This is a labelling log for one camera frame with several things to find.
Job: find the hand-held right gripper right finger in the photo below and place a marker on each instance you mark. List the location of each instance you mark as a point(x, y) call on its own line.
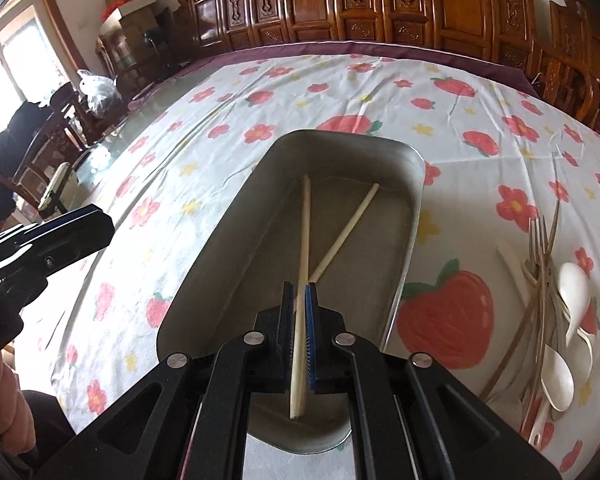
point(311, 330)

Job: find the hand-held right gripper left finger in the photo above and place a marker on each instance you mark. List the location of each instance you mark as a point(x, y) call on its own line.
point(286, 320)

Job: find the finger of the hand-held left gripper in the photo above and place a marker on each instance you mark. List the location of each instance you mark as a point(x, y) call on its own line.
point(85, 211)
point(70, 237)

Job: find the metal tray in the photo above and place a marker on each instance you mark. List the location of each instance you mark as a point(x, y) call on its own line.
point(240, 260)

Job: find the silver fork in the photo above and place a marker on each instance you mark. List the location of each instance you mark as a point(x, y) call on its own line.
point(305, 240)

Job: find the wooden chopstick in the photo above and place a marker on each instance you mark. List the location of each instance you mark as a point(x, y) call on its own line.
point(350, 225)

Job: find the pale plastic spoon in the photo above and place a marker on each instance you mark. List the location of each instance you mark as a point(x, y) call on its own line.
point(557, 382)
point(572, 282)

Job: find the person's left hand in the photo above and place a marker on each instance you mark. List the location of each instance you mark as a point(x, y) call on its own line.
point(0, 390)

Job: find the white device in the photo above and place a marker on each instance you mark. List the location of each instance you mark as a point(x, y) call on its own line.
point(54, 187)

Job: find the dark wooden chair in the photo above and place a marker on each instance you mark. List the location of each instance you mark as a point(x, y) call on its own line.
point(25, 150)

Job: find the person's dark clothing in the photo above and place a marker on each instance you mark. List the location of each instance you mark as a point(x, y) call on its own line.
point(45, 420)

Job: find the plastic bag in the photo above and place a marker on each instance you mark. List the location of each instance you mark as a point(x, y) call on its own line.
point(100, 92)

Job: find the window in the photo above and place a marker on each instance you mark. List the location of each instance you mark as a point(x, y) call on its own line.
point(10, 60)

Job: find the white box with red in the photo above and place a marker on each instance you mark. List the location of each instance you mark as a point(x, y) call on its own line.
point(125, 10)

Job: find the strawberry flower print tablecloth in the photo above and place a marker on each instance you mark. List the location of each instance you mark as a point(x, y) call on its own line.
point(280, 100)

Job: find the carved wooden sofa back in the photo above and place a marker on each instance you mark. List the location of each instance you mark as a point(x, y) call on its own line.
point(580, 35)
point(215, 15)
point(330, 0)
point(460, 5)

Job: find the purple cloth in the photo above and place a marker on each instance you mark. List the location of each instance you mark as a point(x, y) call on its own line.
point(330, 49)

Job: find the carved wooden armchair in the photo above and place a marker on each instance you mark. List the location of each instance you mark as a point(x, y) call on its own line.
point(580, 90)

